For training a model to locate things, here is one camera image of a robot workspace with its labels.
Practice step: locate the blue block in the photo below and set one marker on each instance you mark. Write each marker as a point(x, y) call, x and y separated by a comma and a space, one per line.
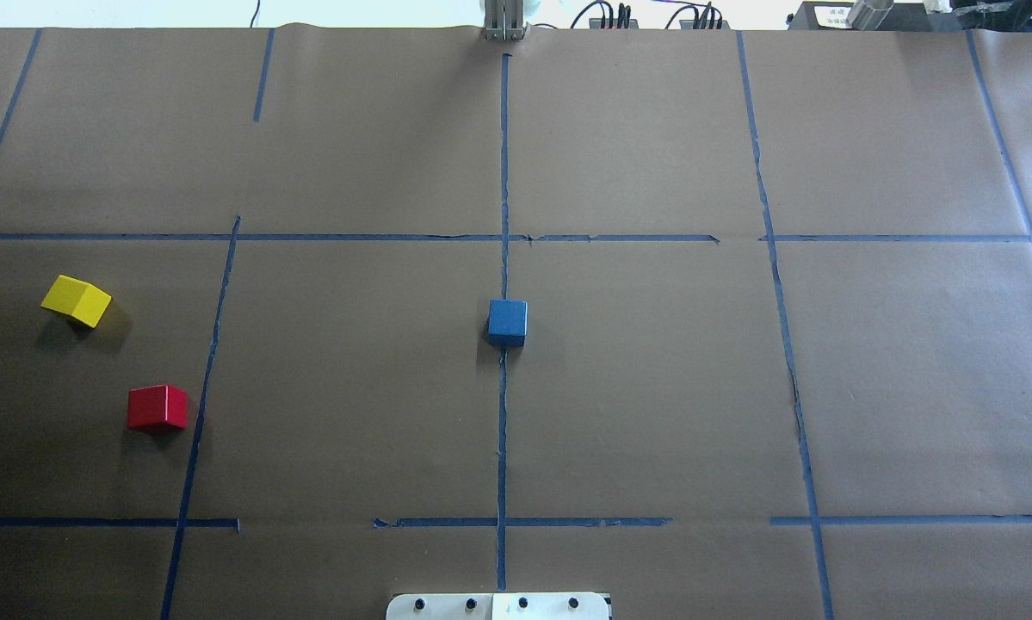
point(507, 325)

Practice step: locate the aluminium frame post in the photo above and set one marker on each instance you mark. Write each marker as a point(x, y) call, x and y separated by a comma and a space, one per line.
point(504, 19)

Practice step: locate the yellow block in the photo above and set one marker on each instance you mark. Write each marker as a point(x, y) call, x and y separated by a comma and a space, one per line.
point(76, 300)

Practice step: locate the white pole base bracket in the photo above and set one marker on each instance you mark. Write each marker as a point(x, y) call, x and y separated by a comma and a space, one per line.
point(500, 605)

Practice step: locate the red block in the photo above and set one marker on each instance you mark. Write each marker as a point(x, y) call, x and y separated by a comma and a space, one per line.
point(157, 409)

